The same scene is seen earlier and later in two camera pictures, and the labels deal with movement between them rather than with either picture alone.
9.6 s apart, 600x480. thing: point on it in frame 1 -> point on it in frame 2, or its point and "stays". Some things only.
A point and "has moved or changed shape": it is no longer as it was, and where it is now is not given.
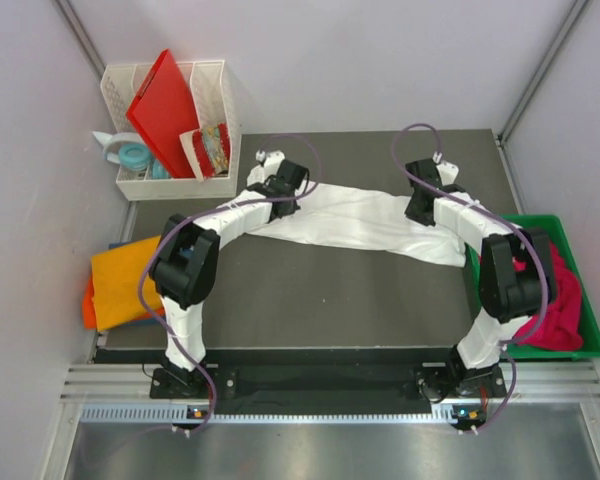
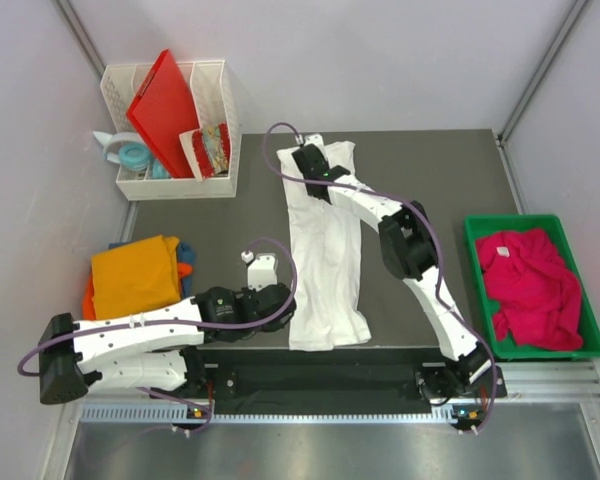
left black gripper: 294,207 -> 273,327
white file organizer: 208,87 stays
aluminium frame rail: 572,19 stays
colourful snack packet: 208,150 stays
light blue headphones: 131,152 stays
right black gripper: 411,214 -> 324,159
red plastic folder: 161,111 stays
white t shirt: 330,214 has moved or changed shape
